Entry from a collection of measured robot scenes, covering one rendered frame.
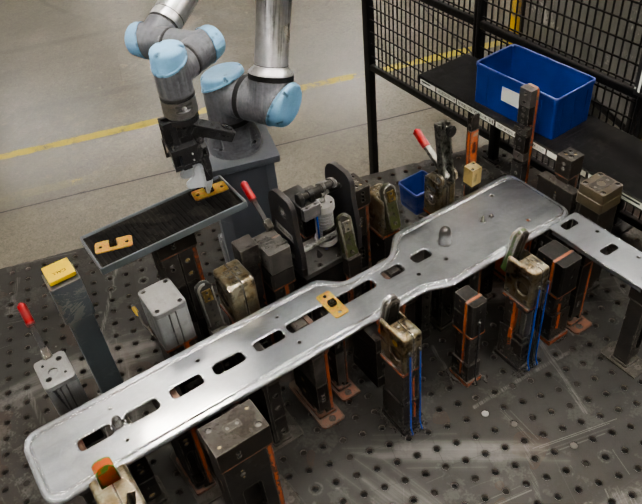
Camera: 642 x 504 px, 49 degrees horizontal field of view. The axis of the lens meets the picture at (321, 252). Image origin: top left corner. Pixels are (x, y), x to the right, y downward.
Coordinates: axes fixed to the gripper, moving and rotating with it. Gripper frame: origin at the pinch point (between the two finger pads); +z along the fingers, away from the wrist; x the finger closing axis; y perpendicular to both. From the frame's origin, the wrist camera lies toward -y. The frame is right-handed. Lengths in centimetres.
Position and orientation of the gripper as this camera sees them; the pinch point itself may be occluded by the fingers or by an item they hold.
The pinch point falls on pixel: (208, 185)
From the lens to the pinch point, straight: 168.8
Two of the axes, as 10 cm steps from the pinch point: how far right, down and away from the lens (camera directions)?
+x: 4.7, 5.7, -6.8
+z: 0.8, 7.4, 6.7
